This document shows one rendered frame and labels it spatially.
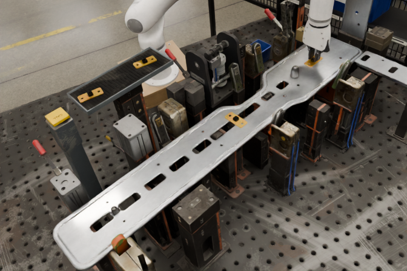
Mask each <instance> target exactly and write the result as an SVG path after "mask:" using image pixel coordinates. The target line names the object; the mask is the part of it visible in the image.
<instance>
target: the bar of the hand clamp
mask: <svg viewBox="0 0 407 271"><path fill-rule="evenodd" d="M280 5H281V14H282V31H283V35H285V36H286V37H287V38H288V34H289V35H290V37H289V38H288V39H291V40H292V39H293V35H292V23H291V10H294V8H295V3H291V2H290V1H289V0H285V1H283V2H281V3H280Z"/></svg>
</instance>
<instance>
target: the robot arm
mask: <svg viewBox="0 0 407 271"><path fill-rule="evenodd" d="M177 1H178V0H134V1H133V3H132V4H131V6H130V8H129V9H128V10H127V12H126V15H125V24H126V26H127V28H128V29H129V30H130V31H132V32H133V33H136V34H138V41H139V46H140V48H141V51H143V50H144V49H146V48H148V47H153V48H155V49H156V50H158V51H160V52H161V53H163V54H164V55H166V56H168V55H167V54H166V52H165V49H167V47H166V44H165V39H164V34H163V30H164V16H165V13H166V11H167V10H168V9H169V8H170V7H171V6H172V5H173V4H175V3H176V2H177ZM333 5H334V0H310V5H309V13H308V21H307V23H306V25H305V29H304V32H303V40H302V41H303V43H304V44H306V46H307V47H308V51H309V53H308V59H311V58H312V57H314V62H316V61H318V60H319V59H320V55H321V53H323V52H324V53H327V52H329V43H330V38H331V26H330V22H331V16H332V12H333ZM315 49H317V51H316V54H315V55H314V52H315ZM178 74H179V69H178V66H177V65H176V64H175V63H174V64H173V65H172V66H170V67H168V68H167V69H165V70H163V71H162V72H160V73H159V74H157V75H155V76H153V77H152V78H151V79H148V80H147V81H145V83H146V84H147V85H149V86H153V87H161V86H164V85H168V84H169V83H172V81H174V80H175V79H176V78H177V76H178Z"/></svg>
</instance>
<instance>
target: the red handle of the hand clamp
mask: <svg viewBox="0 0 407 271"><path fill-rule="evenodd" d="M264 13H265V14H266V15H267V16H268V17H269V18H270V20H271V21H272V22H273V23H274V24H275V25H276V27H277V28H278V29H279V30H280V31H281V32H282V34H283V31H282V26H281V24H280V23H279V22H278V20H277V19H276V17H275V16H274V15H273V14H272V13H271V12H270V10H269V9H265V11H264Z"/></svg>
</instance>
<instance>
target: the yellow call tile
mask: <svg viewBox="0 0 407 271"><path fill-rule="evenodd" d="M45 118H46V119H47V120H48V121H49V122H50V123H51V124H52V125H53V126H54V127H55V126H57V125H58V124H60V123H62V122H63V121H65V120H67V119H69V118H70V116H69V115H68V114H67V113H66V112H65V111H64V110H63V109H62V108H61V107H60V108H58V109H56V110H54V111H53V112H51V113H49V114H47V115H46V116H45Z"/></svg>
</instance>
